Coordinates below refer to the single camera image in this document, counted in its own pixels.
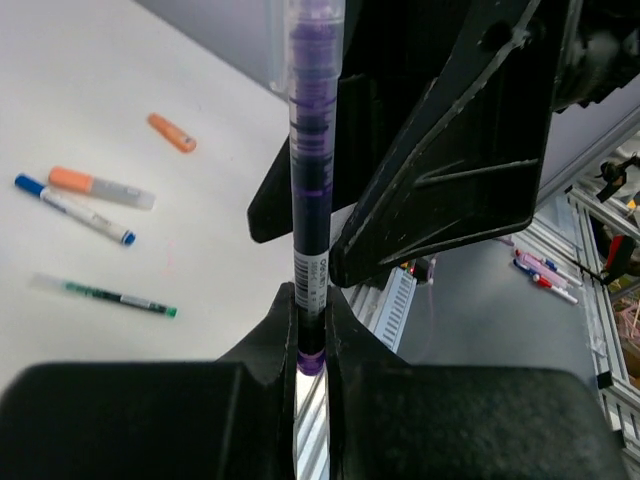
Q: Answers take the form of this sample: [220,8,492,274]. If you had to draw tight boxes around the black green-tipped pen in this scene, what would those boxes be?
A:
[62,281,178,318]

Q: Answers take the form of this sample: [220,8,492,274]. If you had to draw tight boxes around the white blue-capped pen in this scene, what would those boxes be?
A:
[14,174,136,246]

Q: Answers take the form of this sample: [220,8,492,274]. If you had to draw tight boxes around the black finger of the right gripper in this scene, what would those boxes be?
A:
[330,1,575,287]
[248,1,470,243]

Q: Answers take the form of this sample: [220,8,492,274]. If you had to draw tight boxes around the aluminium front rail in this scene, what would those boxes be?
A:
[324,287,406,479]

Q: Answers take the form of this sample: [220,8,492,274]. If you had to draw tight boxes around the white slotted cable duct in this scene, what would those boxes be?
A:
[371,268,417,353]

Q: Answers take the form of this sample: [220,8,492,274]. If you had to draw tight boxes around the purple pen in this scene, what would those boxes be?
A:
[288,12,336,377]

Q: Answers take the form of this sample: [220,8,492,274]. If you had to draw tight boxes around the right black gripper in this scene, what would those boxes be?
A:
[554,0,639,113]

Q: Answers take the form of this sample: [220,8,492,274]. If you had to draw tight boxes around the orange highlighter pen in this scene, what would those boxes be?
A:
[147,113,197,153]

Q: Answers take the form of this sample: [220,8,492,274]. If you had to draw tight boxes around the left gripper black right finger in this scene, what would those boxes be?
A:
[323,287,629,480]

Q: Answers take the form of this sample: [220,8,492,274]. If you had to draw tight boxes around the pens on floor outside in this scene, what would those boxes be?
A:
[512,248,582,305]

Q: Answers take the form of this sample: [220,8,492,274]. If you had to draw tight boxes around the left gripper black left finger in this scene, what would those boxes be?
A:
[1,283,297,479]

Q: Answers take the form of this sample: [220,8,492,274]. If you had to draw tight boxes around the clear pen cap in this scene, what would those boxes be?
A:
[29,273,68,293]
[265,1,346,97]

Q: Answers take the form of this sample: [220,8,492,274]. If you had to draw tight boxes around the grey orange-tipped marker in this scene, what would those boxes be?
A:
[48,166,156,210]

